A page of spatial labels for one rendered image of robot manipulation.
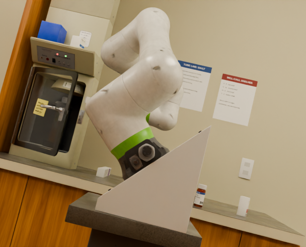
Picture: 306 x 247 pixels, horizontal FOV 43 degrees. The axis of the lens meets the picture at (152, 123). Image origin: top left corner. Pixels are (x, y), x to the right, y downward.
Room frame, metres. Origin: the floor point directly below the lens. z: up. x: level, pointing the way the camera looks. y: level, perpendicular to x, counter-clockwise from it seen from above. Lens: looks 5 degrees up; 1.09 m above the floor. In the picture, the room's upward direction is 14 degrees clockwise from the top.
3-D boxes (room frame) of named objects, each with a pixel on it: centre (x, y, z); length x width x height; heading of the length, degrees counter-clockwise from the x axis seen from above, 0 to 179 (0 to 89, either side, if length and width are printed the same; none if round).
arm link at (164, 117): (1.76, -0.04, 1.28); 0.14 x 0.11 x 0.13; 85
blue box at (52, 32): (1.87, 0.58, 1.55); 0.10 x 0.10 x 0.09; 85
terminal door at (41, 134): (1.84, 0.52, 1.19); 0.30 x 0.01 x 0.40; 58
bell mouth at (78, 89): (2.02, 0.47, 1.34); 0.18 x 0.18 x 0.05
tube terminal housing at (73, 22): (2.04, 0.48, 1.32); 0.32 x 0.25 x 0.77; 85
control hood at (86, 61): (1.86, 0.50, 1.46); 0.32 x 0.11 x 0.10; 85
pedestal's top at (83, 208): (1.08, -0.02, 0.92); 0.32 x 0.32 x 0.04; 0
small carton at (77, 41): (1.86, 0.45, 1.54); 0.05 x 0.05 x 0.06; 73
